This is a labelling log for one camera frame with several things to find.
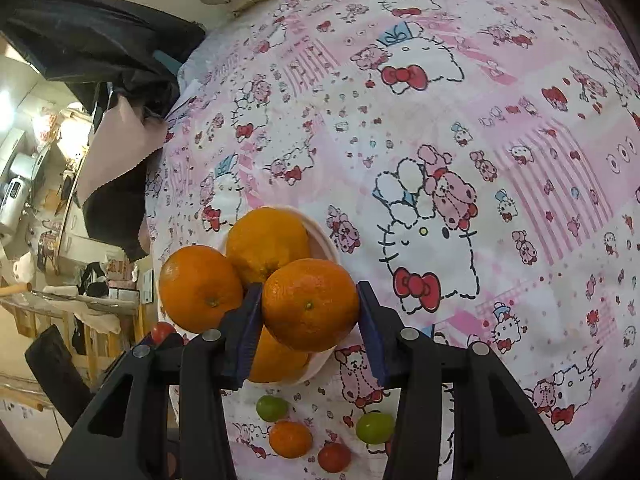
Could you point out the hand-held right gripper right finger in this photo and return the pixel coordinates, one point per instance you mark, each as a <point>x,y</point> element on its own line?
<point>375,340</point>

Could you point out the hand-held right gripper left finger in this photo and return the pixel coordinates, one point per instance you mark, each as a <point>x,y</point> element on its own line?
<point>245,340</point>

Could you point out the small mandarin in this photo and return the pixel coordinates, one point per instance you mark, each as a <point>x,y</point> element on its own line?
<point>280,362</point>
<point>290,440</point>

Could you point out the round orange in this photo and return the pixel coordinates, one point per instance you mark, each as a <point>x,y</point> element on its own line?
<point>310,305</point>
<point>200,285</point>

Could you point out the large bumpy orange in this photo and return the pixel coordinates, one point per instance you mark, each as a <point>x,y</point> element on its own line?
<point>265,245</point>

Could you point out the pink strawberry-print plate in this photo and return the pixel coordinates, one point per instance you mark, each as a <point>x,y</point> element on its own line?
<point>322,245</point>

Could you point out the left green grape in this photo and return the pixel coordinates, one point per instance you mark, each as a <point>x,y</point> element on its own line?
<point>271,407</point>

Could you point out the green grape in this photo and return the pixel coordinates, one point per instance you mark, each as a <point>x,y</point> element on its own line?
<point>271,407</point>
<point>375,427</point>

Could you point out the red cherry tomato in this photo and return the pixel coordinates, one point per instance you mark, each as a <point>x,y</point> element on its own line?
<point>162,332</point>
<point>334,457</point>

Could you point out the right green grape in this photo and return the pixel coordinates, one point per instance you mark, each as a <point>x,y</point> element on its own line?
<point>375,427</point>

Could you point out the wooden rack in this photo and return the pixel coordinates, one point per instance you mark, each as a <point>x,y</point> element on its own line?
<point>75,305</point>

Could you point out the black zigzag-edged cloth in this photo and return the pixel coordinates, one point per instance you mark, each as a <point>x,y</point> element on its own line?
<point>115,210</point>

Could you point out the pink cloth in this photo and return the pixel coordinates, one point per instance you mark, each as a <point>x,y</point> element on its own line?
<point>120,145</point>

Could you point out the pink cartoon printed blanket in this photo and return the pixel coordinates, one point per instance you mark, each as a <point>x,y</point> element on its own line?
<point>450,110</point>

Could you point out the white water heater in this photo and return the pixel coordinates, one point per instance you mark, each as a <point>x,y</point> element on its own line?
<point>15,190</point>

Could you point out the black hanging garment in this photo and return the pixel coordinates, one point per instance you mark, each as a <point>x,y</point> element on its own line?
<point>100,40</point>

